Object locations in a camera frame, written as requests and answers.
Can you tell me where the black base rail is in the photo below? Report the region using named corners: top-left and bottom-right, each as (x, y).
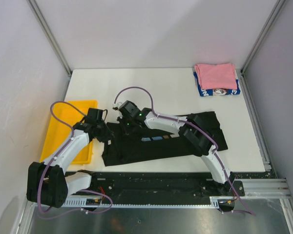
top-left (88, 172), bottom-right (245, 199)

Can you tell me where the folded pink t-shirt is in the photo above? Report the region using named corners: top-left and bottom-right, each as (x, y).
top-left (194, 63), bottom-right (237, 90)

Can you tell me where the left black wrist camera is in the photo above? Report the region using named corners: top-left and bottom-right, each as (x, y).
top-left (84, 108), bottom-right (108, 123)

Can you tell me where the purple cable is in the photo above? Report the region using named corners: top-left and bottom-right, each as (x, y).
top-left (36, 101), bottom-right (113, 220)
top-left (113, 86), bottom-right (256, 216)

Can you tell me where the black printed t-shirt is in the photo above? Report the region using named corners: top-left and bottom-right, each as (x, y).
top-left (102, 111), bottom-right (229, 168)

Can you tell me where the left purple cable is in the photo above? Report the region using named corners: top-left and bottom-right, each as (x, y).
top-left (36, 101), bottom-right (113, 220)

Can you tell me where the grey slotted cable duct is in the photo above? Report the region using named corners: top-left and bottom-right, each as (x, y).
top-left (62, 195), bottom-right (219, 209)

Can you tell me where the yellow plastic bin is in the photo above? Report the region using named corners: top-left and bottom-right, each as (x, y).
top-left (40, 100), bottom-right (98, 164)

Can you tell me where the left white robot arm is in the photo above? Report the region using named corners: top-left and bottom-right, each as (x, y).
top-left (26, 120), bottom-right (112, 213)

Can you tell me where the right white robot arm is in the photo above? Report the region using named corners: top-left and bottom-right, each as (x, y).
top-left (118, 108), bottom-right (234, 195)

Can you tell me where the folded blue printed t-shirt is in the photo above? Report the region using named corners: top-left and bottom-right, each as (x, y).
top-left (193, 72), bottom-right (241, 97)

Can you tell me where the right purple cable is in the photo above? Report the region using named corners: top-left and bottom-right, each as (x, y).
top-left (113, 86), bottom-right (256, 216)

